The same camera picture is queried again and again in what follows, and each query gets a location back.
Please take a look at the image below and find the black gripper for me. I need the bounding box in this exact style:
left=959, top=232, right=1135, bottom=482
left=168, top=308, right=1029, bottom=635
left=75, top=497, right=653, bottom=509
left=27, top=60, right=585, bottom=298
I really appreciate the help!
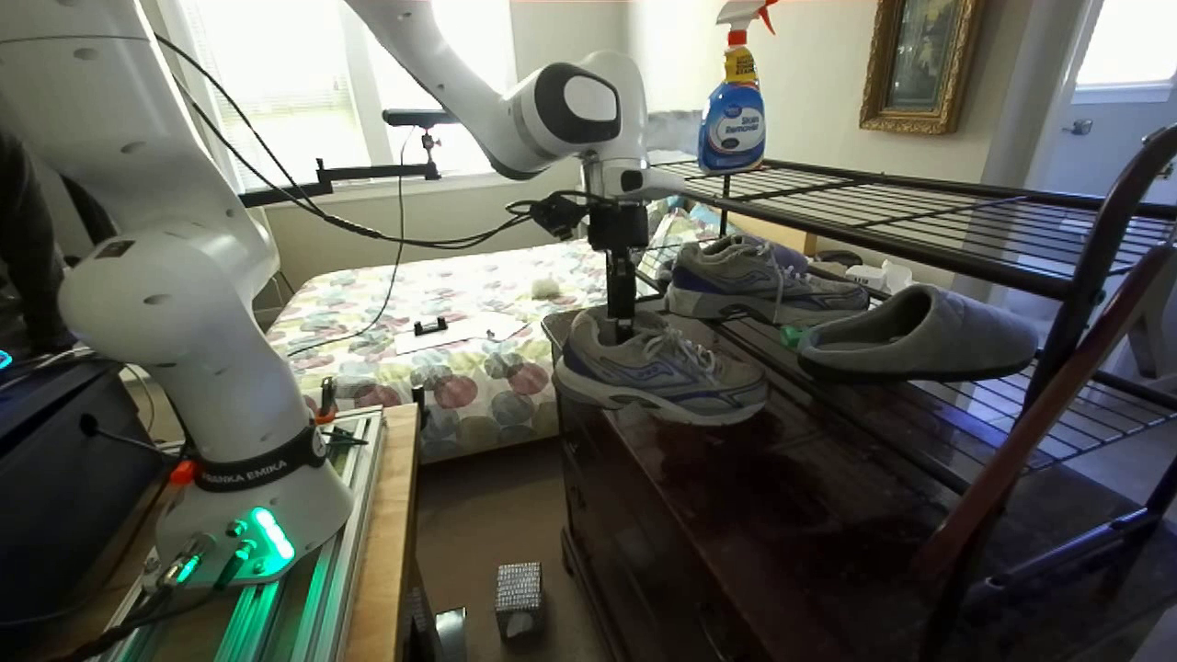
left=588, top=200, right=653, bottom=341

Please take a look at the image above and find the white blue running sneaker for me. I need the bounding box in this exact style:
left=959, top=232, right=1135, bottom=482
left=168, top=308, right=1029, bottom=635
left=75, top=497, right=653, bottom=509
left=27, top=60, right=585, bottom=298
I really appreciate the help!
left=542, top=304, right=772, bottom=433
left=666, top=232, right=877, bottom=331

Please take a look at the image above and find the dark wooden cabinet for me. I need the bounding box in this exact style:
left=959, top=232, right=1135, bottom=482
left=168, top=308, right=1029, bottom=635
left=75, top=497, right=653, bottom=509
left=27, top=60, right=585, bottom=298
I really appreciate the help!
left=542, top=304, right=1177, bottom=662

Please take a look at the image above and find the dark metal shoe rack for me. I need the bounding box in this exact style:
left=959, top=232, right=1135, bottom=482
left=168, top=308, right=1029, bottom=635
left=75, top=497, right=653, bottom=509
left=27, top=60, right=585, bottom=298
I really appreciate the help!
left=605, top=151, right=1177, bottom=662

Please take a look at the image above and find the bed with floral cover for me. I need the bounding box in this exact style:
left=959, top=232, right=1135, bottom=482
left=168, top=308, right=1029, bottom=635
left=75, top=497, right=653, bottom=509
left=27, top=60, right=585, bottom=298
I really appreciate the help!
left=264, top=200, right=740, bottom=466

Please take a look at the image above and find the blue spray bottle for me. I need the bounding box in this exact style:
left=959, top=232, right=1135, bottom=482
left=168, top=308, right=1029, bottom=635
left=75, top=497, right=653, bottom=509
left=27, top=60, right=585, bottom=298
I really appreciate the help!
left=696, top=0, right=784, bottom=178

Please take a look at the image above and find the sparkly silver box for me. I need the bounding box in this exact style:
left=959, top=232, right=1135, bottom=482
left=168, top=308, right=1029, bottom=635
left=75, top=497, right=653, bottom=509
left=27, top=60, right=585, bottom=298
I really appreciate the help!
left=493, top=558, right=550, bottom=649

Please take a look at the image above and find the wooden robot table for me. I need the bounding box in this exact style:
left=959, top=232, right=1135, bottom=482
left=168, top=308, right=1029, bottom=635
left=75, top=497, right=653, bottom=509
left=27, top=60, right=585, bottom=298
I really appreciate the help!
left=341, top=400, right=426, bottom=662

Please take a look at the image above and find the gold framed picture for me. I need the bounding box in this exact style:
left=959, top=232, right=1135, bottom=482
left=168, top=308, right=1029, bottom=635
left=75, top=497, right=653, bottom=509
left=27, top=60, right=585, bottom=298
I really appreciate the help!
left=859, top=0, right=989, bottom=140

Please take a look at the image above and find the bright window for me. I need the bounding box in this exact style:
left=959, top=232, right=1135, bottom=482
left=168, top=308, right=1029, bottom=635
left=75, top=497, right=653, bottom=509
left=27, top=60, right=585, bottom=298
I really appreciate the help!
left=141, top=0, right=520, bottom=200

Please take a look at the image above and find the white door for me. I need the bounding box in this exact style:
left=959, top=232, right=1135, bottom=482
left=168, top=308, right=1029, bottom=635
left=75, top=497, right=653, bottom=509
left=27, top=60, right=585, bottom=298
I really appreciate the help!
left=986, top=0, right=1177, bottom=207

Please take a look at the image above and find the black equipment case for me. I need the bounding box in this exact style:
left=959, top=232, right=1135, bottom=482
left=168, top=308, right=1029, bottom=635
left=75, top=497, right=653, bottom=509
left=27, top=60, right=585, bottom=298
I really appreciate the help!
left=0, top=347, right=168, bottom=629

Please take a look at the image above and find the dark clothed person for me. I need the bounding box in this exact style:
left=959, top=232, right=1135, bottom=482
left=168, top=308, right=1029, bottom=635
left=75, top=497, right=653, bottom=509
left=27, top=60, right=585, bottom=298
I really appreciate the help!
left=0, top=126, right=76, bottom=362

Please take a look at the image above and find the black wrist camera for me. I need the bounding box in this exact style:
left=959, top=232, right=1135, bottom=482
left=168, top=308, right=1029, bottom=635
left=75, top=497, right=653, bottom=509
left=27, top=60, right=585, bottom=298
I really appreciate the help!
left=526, top=188, right=596, bottom=248

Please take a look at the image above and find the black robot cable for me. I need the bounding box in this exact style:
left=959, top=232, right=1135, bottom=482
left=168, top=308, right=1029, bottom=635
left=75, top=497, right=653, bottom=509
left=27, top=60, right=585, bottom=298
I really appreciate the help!
left=150, top=29, right=591, bottom=253

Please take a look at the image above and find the black stereo camera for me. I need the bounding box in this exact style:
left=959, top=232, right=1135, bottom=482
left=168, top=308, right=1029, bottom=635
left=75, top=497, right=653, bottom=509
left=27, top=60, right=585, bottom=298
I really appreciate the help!
left=379, top=107, right=464, bottom=131

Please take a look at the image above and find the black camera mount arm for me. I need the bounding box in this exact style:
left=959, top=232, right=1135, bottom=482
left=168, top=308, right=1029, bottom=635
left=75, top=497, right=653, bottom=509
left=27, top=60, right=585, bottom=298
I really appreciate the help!
left=236, top=126, right=448, bottom=210

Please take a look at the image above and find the aluminium mounting rail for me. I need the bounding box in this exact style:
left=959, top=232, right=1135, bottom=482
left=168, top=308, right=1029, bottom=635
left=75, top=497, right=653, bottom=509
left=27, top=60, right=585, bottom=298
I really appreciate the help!
left=274, top=408, right=385, bottom=662

